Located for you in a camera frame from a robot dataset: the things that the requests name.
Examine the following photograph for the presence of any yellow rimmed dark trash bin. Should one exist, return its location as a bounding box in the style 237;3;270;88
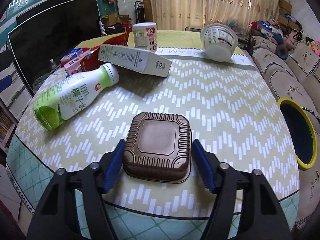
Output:
277;97;317;170

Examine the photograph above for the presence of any beige curtain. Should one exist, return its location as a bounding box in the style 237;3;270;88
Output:
148;0;279;33

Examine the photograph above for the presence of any black television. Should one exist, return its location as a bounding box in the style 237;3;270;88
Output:
8;0;101;92

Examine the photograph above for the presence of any plush toy pile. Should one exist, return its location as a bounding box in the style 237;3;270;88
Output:
283;29;319;56

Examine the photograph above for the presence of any patterned table cloth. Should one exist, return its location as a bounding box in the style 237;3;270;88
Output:
6;29;301;240

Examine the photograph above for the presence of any white red paper cup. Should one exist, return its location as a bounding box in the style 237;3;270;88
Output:
133;22;157;53

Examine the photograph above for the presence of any clear water bottle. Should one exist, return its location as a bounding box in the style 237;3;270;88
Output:
50;59;58;72

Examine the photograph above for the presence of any white carton box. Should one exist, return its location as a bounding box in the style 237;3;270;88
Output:
105;46;171;77

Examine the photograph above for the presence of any beige sectional sofa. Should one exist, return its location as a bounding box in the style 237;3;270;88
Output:
249;36;319;231

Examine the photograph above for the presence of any red blue tissue pack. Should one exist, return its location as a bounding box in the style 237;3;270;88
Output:
60;48;91;75

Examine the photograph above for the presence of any black tower fan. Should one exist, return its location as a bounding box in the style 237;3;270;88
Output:
135;1;145;23

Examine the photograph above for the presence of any red snack bag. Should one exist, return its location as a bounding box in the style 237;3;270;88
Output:
78;32;130;72

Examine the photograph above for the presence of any cardboard boxes stack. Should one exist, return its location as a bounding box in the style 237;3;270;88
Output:
277;0;301;30

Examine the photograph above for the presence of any green coconut water bottle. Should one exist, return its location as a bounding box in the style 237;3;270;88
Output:
34;63;119;131

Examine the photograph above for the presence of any brown plastic food tray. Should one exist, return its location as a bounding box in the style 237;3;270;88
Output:
123;112;192;184

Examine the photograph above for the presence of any glass ashtray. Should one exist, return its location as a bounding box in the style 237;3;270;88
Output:
33;73;50;93

